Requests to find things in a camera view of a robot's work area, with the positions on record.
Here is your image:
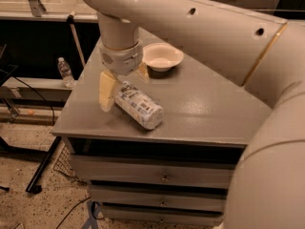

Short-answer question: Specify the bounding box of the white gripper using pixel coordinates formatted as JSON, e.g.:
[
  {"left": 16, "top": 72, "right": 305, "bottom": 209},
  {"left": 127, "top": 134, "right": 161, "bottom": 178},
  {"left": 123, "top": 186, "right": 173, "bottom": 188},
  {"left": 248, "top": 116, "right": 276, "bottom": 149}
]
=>
[{"left": 99, "top": 40, "right": 150, "bottom": 112}]

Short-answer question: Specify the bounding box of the blue labelled plastic bottle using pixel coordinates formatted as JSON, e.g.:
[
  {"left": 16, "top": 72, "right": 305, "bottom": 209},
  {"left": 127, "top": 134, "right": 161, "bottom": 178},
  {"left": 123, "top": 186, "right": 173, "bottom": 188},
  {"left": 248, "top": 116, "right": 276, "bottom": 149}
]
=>
[{"left": 115, "top": 81, "right": 164, "bottom": 130}]

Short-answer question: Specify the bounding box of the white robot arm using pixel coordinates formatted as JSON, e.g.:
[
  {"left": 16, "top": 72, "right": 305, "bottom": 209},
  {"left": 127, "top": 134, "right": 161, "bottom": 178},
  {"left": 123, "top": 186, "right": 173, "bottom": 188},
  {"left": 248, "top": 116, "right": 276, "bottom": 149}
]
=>
[{"left": 83, "top": 0, "right": 305, "bottom": 229}]

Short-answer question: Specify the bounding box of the clear water bottle background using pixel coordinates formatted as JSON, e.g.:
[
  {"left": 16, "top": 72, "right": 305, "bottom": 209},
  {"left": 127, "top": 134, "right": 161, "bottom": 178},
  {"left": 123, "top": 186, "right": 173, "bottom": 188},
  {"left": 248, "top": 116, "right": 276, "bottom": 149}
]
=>
[{"left": 57, "top": 57, "right": 75, "bottom": 89}]

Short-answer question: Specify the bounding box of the white bowl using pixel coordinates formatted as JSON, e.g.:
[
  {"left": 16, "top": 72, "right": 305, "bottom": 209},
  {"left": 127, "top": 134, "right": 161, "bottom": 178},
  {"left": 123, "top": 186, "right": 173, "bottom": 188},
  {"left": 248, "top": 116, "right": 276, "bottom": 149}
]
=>
[{"left": 143, "top": 43, "right": 184, "bottom": 73}]

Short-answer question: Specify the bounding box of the wooden stick leaning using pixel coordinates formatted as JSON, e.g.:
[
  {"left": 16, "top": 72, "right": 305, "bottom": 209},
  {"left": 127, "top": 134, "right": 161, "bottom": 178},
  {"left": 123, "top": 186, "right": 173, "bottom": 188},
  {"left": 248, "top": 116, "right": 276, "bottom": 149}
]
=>
[{"left": 67, "top": 10, "right": 86, "bottom": 68}]

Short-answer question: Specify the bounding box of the top cabinet drawer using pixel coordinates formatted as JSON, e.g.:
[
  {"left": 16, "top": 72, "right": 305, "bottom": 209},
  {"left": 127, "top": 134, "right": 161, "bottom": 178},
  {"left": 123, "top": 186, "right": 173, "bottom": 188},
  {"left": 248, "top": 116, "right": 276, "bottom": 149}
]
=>
[{"left": 69, "top": 155, "right": 233, "bottom": 189}]

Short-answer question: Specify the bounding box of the cabinet drawer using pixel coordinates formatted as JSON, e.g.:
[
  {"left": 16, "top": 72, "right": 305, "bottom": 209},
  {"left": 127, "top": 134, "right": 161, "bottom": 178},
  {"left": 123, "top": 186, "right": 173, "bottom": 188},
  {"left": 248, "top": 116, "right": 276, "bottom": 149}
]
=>
[
  {"left": 101, "top": 204, "right": 222, "bottom": 227},
  {"left": 69, "top": 155, "right": 233, "bottom": 189},
  {"left": 89, "top": 185, "right": 225, "bottom": 212}
]

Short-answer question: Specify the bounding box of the grey drawer cabinet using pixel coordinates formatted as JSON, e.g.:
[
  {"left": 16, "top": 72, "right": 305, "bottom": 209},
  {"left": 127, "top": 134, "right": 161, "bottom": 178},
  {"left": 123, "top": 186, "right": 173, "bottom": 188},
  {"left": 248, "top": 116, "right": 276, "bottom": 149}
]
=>
[{"left": 51, "top": 27, "right": 274, "bottom": 228}]

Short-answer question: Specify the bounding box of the middle cabinet drawer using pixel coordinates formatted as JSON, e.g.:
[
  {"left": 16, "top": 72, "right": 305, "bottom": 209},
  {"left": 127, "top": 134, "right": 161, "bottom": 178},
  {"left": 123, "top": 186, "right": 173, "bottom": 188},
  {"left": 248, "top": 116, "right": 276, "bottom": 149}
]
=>
[{"left": 89, "top": 185, "right": 225, "bottom": 212}]

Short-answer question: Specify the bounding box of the bottom cabinet drawer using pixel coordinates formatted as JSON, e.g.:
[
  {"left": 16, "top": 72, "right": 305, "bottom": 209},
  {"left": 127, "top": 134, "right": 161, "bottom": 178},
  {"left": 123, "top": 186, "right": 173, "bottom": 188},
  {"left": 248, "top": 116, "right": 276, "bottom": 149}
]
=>
[{"left": 101, "top": 204, "right": 222, "bottom": 227}]

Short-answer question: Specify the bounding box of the black floor pole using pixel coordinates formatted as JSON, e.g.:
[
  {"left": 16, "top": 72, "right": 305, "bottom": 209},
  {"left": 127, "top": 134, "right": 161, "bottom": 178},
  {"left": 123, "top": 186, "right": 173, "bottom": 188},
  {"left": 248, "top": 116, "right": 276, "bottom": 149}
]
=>
[{"left": 26, "top": 136, "right": 61, "bottom": 194}]

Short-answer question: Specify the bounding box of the metal railing frame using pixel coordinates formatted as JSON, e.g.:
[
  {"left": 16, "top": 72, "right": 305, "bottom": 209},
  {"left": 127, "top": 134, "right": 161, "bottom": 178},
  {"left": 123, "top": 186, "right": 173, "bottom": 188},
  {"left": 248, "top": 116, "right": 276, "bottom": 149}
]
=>
[{"left": 0, "top": 0, "right": 97, "bottom": 23}]

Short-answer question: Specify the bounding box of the black cable on floor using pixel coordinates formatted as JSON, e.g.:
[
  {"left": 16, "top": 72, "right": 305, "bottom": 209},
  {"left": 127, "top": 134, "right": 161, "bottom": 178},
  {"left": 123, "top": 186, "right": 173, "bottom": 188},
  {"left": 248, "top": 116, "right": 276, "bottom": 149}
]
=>
[{"left": 55, "top": 197, "right": 92, "bottom": 229}]

